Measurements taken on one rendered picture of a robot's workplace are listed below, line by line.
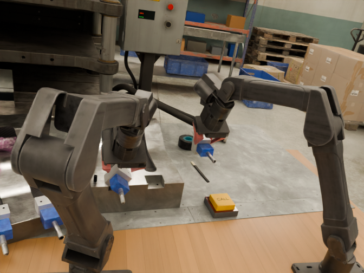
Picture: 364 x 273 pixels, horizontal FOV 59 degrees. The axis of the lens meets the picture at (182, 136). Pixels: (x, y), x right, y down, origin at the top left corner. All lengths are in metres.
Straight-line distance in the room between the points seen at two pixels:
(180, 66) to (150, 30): 3.06
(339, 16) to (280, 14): 1.41
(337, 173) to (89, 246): 0.55
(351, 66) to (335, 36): 4.13
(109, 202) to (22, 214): 0.21
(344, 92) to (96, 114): 4.37
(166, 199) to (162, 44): 0.93
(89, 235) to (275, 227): 0.60
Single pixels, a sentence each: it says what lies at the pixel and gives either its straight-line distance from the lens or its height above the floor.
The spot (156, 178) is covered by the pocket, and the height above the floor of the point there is 0.88.
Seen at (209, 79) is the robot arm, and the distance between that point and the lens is 0.92.
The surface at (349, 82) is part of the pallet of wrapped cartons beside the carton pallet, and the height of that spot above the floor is 0.64.
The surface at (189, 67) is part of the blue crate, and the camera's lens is 4.72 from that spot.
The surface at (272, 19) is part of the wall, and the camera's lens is 8.03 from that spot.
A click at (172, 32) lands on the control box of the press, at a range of 1.68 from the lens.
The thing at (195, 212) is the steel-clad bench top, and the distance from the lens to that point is 0.98.
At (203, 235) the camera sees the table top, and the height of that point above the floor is 0.80.
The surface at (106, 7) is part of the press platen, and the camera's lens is 1.45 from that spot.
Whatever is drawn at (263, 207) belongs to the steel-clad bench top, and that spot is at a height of 0.80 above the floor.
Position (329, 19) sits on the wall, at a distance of 8.59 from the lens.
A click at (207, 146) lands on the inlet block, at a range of 1.04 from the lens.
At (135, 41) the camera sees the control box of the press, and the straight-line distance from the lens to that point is 1.64.
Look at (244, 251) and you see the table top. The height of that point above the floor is 0.80.
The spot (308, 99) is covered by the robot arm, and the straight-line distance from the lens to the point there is 0.77.
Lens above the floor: 1.39
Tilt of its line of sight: 25 degrees down
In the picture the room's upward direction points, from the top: 10 degrees clockwise
